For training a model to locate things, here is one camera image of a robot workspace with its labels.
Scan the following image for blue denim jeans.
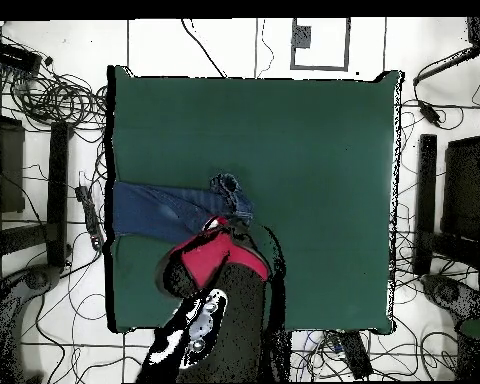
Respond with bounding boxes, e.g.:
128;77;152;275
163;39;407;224
112;172;255;245

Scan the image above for dark green table cloth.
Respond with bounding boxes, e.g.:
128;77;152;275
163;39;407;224
111;65;403;335

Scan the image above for black power strip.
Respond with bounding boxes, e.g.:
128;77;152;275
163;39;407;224
74;184;106;252
338;331;374;380

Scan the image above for narrow black panel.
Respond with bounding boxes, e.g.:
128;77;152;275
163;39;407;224
414;133;440;276
46;120;72;268

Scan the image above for black stand base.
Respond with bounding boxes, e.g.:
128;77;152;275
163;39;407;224
421;274;480;320
22;265;62;292

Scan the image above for wide black panel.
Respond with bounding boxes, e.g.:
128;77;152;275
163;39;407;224
0;113;26;214
440;134;480;242

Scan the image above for black power adapter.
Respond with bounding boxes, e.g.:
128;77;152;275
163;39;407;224
417;99;444;128

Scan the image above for black electronics box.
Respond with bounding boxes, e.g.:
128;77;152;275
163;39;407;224
0;40;44;74

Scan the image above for black bar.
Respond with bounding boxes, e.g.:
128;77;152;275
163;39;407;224
412;44;480;86

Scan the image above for grey square frame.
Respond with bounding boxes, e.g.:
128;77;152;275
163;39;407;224
290;17;352;73

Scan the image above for tangle of black cables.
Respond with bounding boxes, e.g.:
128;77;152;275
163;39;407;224
10;72;108;130

